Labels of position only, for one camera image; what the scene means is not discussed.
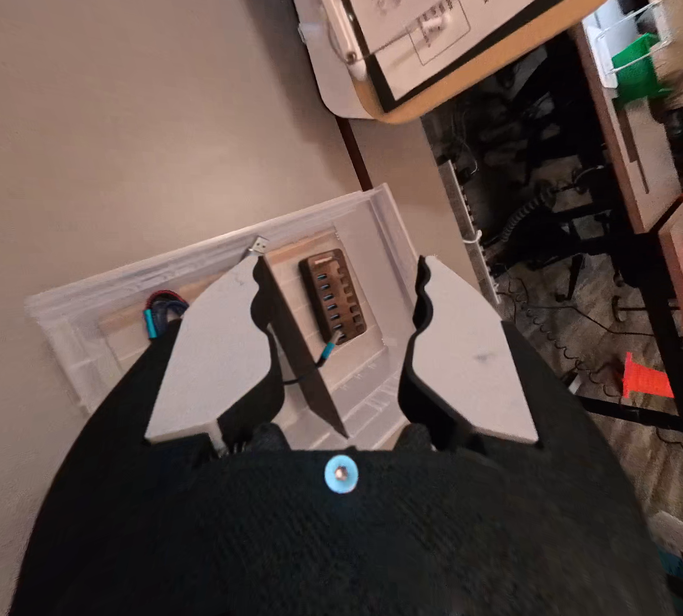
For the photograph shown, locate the teal-tipped USB cable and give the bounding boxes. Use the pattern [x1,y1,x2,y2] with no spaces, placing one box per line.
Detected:
[143,289,345,386]

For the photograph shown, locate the light grey desk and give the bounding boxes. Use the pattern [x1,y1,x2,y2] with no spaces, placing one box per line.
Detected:
[0,0,499,574]

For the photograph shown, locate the black office chair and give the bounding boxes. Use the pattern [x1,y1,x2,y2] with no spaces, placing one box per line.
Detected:
[480,162,630,307]

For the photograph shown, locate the orange traffic cone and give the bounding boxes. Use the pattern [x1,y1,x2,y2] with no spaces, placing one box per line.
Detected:
[621,352,674,400]

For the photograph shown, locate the white plastic bin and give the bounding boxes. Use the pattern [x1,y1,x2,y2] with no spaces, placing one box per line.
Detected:
[24,185,422,451]

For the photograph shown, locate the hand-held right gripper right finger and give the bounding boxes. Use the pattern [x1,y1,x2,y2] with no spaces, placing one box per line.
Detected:
[399,254,539,449]

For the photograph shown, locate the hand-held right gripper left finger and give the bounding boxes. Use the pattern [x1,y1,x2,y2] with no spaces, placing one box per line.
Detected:
[144,254,285,450]

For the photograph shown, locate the compact black USB hub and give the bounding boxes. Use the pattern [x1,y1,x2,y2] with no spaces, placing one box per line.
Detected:
[298,248,368,346]

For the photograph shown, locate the green plastic bin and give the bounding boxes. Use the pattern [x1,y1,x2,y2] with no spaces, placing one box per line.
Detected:
[611,33,673,104]

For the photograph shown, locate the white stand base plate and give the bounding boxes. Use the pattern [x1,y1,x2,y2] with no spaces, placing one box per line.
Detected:
[284,0,374,120]

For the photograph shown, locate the brown edged side table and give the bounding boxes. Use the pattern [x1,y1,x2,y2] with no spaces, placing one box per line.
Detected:
[573,23,683,339]

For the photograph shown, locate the white power strip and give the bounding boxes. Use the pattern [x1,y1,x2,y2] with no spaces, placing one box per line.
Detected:
[438,159,502,304]

